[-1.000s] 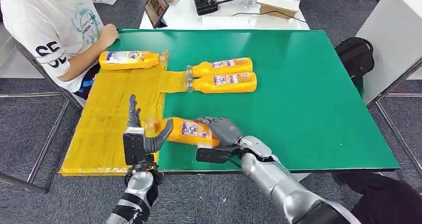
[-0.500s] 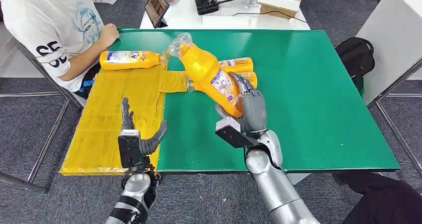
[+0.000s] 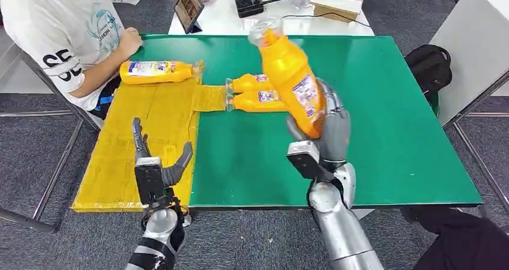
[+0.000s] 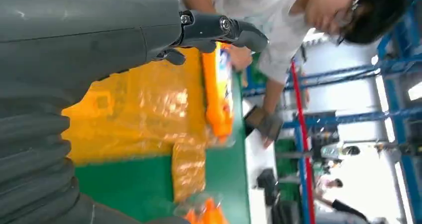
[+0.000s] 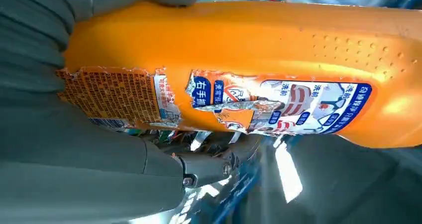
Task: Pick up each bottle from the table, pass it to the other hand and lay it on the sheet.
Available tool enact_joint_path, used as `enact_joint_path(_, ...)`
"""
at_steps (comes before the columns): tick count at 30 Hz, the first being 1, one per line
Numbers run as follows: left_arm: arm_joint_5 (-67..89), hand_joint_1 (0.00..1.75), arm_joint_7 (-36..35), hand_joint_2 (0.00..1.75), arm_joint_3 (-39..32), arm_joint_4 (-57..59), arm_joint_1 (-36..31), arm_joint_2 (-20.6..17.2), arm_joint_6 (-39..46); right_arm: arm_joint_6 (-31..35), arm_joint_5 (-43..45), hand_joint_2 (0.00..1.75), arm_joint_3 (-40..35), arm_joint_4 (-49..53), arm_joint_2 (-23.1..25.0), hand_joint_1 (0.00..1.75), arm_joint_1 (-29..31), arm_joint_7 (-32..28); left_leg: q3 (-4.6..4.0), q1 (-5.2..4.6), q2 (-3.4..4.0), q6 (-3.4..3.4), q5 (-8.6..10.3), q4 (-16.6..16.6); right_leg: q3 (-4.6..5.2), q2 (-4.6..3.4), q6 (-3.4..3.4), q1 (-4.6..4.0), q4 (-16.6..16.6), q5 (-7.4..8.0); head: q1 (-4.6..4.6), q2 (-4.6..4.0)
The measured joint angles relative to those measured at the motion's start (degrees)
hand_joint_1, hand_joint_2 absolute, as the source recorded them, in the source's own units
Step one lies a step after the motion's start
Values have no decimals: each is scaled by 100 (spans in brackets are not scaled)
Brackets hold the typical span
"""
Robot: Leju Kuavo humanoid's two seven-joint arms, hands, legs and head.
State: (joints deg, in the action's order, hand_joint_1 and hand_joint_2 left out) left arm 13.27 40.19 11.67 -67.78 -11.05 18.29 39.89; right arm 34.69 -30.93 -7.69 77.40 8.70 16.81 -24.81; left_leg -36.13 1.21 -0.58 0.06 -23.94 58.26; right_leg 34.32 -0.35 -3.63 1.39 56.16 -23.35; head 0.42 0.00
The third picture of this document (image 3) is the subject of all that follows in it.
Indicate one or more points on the person's right hand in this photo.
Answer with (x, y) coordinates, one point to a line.
(130, 42)

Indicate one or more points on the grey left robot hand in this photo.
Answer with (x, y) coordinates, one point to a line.
(177, 169)

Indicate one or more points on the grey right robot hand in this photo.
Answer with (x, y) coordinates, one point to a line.
(336, 137)

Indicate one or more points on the orange drink bottle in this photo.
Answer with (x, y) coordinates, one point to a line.
(155, 72)
(248, 83)
(284, 69)
(254, 101)

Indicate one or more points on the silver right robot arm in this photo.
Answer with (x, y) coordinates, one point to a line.
(338, 224)

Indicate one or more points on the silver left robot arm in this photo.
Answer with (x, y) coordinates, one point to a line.
(163, 224)

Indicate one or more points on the black tablet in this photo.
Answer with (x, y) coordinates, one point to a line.
(189, 8)

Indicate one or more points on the black device with antenna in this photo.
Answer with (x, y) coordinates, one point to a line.
(248, 2)

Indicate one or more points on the yellow sheet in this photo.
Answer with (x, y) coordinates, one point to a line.
(131, 141)

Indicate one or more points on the green table mat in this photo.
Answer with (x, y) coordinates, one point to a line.
(389, 121)

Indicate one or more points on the white table foot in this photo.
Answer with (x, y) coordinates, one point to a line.
(362, 212)

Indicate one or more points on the person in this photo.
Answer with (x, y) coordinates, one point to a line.
(51, 25)

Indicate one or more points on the clear plastic wrap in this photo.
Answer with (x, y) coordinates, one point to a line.
(304, 2)

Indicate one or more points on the black backpack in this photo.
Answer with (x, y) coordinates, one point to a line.
(429, 71)

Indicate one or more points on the open cardboard box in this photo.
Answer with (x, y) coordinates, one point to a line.
(340, 2)

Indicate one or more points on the black robot leg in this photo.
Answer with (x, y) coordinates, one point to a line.
(465, 240)

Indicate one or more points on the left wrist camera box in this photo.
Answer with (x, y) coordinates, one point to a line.
(149, 180)

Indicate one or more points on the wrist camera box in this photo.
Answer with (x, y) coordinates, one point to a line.
(149, 180)
(304, 161)

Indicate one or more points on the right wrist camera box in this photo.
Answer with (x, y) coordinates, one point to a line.
(304, 161)

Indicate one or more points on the metal floor frame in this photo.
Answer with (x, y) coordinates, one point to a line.
(480, 164)
(61, 161)

